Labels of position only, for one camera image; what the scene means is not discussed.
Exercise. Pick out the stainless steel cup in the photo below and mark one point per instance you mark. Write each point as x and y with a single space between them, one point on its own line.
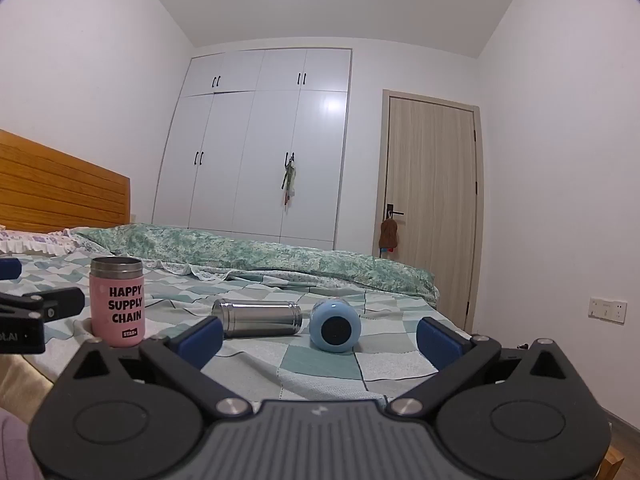
260 317

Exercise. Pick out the floral frilled pillow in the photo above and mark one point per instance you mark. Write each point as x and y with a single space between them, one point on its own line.
35 241

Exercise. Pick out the brown hanging pouch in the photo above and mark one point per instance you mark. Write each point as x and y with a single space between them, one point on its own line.
388 235

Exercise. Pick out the wooden headboard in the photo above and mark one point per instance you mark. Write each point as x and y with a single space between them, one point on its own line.
55 190

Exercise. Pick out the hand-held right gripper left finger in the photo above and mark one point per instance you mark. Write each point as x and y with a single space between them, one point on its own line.
202 341

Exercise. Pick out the white wall socket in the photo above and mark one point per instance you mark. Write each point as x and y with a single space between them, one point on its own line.
607 309

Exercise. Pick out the pink cloth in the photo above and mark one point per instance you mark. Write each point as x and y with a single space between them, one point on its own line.
15 450

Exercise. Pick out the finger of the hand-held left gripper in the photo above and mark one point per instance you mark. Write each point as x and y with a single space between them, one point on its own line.
55 303
9 269

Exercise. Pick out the pink printed cup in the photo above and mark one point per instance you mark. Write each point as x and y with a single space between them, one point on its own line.
117 305

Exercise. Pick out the light blue cup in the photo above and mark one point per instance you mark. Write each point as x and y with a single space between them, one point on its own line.
334 327

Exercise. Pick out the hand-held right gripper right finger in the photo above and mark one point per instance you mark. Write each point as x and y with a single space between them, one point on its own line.
441 345

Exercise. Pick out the light wooden door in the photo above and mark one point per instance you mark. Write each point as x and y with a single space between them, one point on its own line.
430 185

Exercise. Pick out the green floral blanket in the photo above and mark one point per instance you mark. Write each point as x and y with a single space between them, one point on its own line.
280 257

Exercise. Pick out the wooden bed frame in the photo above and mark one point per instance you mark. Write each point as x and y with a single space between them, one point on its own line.
614 467

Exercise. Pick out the green hanging ornament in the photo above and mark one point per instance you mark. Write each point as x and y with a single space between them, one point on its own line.
289 182

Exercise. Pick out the white wardrobe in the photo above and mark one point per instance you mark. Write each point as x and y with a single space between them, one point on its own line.
250 150

